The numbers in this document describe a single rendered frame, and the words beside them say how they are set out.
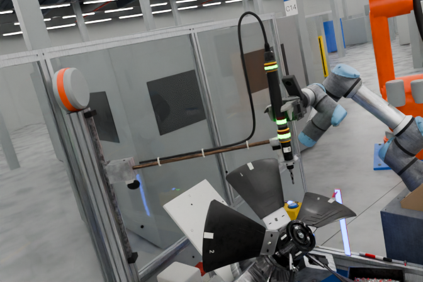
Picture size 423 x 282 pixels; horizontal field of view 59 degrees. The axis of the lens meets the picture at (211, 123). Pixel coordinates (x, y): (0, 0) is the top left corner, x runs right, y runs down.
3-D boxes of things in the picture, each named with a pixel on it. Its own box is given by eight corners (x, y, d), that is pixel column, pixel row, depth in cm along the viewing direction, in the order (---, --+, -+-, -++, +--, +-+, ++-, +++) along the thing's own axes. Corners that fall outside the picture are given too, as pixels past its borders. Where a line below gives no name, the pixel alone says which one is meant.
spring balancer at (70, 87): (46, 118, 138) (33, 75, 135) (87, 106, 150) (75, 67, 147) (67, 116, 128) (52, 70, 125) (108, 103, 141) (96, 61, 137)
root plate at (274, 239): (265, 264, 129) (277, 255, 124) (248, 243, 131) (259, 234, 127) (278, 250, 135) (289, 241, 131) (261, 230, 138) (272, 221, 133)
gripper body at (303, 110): (298, 121, 135) (312, 112, 144) (293, 98, 134) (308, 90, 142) (279, 122, 140) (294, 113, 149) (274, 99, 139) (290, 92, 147)
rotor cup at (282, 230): (286, 277, 132) (308, 262, 123) (258, 244, 136) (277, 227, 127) (304, 255, 142) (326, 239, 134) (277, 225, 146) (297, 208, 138)
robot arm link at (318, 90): (332, 90, 153) (315, 77, 156) (320, 97, 145) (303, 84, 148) (320, 104, 158) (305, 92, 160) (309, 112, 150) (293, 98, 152)
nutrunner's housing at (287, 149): (286, 171, 136) (260, 44, 127) (284, 167, 140) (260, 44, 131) (296, 169, 135) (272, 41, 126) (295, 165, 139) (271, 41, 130)
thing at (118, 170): (107, 186, 141) (101, 165, 140) (113, 179, 148) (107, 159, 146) (133, 181, 140) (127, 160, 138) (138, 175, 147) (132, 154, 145)
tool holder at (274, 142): (275, 168, 134) (269, 142, 132) (273, 162, 141) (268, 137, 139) (300, 163, 133) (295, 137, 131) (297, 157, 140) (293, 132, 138)
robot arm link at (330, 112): (333, 130, 155) (313, 112, 158) (351, 110, 149) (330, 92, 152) (327, 135, 149) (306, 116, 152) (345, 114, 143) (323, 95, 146)
